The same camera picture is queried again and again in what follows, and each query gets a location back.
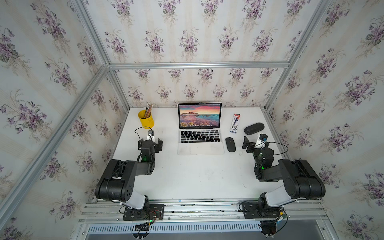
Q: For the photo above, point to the black glasses case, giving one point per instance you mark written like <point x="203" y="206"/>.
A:
<point x="254" y="128"/>

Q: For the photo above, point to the pencils in cup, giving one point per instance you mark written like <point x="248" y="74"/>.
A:
<point x="148" y="111"/>

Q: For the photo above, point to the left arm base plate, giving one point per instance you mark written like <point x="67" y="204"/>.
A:
<point x="152" y="213"/>

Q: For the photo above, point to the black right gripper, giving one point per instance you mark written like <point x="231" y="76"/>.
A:
<point x="246" y="143"/>

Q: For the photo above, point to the aluminium enclosure frame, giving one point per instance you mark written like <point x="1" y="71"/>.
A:
<point x="22" y="186"/>

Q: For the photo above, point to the yellow pen cup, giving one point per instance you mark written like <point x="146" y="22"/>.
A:
<point x="146" y="120"/>

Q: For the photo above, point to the white slotted cable duct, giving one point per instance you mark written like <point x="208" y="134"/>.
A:
<point x="162" y="228"/>

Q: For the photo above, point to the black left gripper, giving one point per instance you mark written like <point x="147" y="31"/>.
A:
<point x="157" y="147"/>

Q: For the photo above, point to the black wireless mouse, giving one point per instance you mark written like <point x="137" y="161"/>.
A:
<point x="230" y="143"/>

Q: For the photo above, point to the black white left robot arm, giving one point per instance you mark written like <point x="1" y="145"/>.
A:
<point x="117" y="181"/>

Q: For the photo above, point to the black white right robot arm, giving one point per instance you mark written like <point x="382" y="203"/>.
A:
<point x="300" y="181"/>

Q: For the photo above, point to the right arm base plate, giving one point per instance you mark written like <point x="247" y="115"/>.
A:
<point x="255" y="211"/>

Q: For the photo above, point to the aluminium mounting rail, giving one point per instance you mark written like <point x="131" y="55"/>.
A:
<point x="208" y="210"/>

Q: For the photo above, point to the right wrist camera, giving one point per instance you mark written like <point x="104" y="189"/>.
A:
<point x="262" y="138"/>

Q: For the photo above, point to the white marker box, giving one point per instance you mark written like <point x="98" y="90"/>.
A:
<point x="235" y="123"/>

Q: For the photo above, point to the silver laptop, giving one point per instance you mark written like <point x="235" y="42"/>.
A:
<point x="199" y="129"/>

